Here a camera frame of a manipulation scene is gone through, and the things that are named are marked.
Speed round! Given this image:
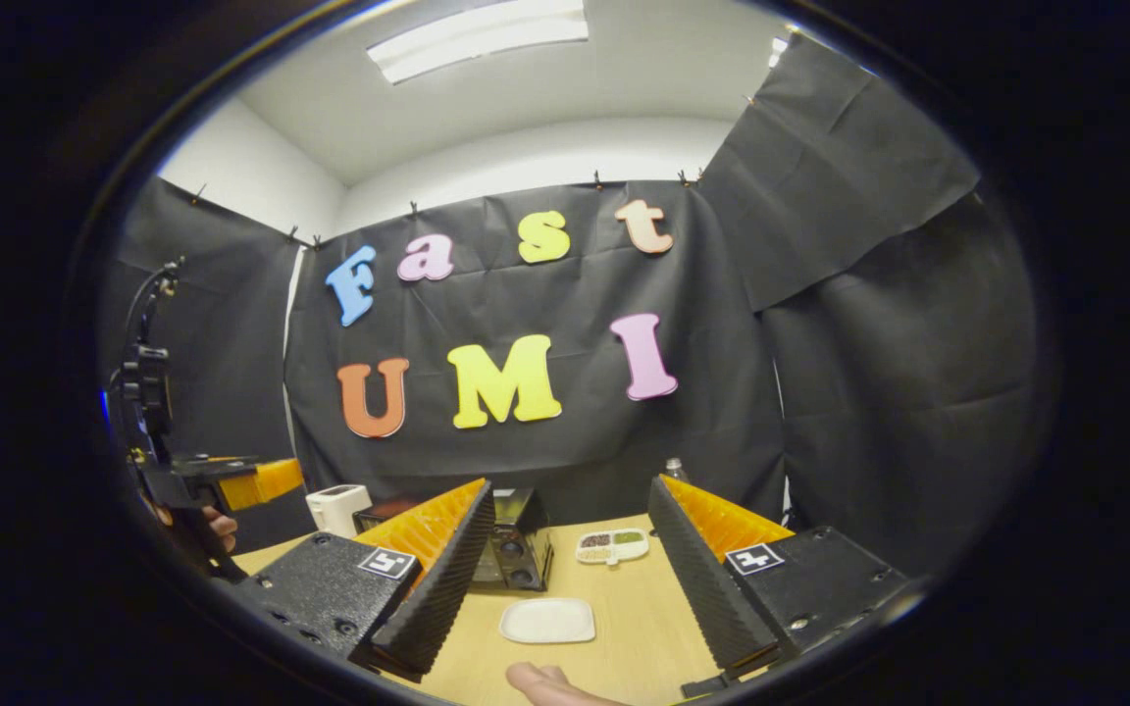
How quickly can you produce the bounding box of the large ceiling light panel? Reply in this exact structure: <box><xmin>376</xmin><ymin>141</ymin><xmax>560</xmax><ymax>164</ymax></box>
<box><xmin>367</xmin><ymin>0</ymin><xmax>590</xmax><ymax>84</ymax></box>

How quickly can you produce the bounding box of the white divided snack dish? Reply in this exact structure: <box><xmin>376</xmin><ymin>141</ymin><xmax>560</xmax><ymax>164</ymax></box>
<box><xmin>576</xmin><ymin>529</ymin><xmax>650</xmax><ymax>567</ymax></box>

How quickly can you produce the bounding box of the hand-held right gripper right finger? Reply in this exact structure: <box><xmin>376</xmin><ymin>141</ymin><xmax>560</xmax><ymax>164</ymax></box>
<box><xmin>647</xmin><ymin>474</ymin><xmax>919</xmax><ymax>680</ymax></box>

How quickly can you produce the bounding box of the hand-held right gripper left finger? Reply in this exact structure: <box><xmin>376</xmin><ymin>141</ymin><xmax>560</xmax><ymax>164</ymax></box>
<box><xmin>231</xmin><ymin>478</ymin><xmax>497</xmax><ymax>682</ymax></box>

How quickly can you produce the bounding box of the white rectangular plate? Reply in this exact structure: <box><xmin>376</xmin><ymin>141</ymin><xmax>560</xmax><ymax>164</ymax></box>
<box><xmin>499</xmin><ymin>598</ymin><xmax>596</xmax><ymax>645</ymax></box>

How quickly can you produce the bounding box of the black electric oven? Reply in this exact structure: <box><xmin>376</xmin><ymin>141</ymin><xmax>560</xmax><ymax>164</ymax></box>
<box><xmin>354</xmin><ymin>487</ymin><xmax>554</xmax><ymax>592</ymax></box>

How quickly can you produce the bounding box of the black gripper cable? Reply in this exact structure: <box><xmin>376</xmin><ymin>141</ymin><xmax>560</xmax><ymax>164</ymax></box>
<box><xmin>124</xmin><ymin>257</ymin><xmax>183</xmax><ymax>349</ymax></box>

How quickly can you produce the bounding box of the white toaster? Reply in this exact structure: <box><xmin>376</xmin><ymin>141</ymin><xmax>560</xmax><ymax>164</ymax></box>
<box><xmin>306</xmin><ymin>484</ymin><xmax>373</xmax><ymax>538</ymax></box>

